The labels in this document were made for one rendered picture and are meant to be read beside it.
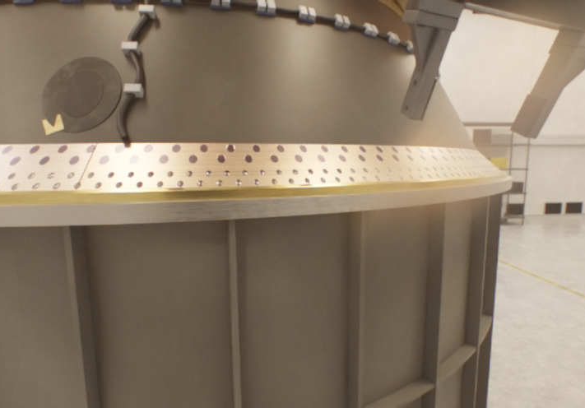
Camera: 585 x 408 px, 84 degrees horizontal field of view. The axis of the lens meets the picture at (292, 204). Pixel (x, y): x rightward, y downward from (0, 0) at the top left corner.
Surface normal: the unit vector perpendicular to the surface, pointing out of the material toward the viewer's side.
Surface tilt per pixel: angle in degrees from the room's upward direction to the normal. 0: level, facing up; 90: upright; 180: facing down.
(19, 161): 43
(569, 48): 83
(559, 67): 83
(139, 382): 90
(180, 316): 90
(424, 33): 113
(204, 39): 62
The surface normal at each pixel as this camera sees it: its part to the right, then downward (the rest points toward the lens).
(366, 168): 0.29, -0.65
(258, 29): 0.29, -0.36
